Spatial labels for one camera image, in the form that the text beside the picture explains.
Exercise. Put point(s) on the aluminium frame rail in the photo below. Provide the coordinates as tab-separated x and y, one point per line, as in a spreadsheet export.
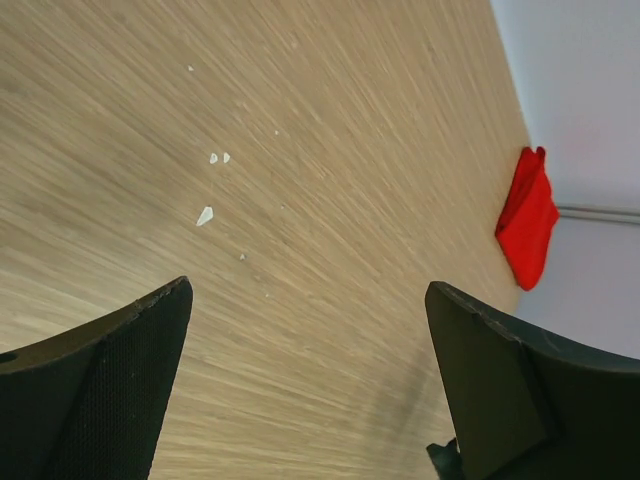
600	214

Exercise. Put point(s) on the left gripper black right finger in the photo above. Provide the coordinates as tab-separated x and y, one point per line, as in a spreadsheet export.
527	403

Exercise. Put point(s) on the folded red t-shirt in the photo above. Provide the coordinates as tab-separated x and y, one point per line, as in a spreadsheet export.
524	227

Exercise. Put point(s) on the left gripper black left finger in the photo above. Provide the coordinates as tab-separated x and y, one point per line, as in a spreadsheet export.
89	403

